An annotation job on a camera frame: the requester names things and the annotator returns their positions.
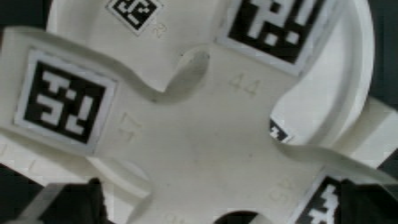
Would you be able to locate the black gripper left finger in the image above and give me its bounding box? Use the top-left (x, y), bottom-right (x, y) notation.
top-left (11, 177), bottom-right (113, 224)

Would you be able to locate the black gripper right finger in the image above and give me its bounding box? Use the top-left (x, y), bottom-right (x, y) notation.
top-left (340, 181), bottom-right (398, 224)

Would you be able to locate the white cross-shaped table base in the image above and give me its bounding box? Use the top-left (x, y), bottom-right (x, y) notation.
top-left (0, 0), bottom-right (395, 224)

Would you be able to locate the white round table top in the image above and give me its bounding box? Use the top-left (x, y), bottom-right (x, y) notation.
top-left (49, 0), bottom-right (376, 199)

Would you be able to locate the white front fence rail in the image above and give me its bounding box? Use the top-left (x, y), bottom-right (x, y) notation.
top-left (0, 138), bottom-right (138, 224)

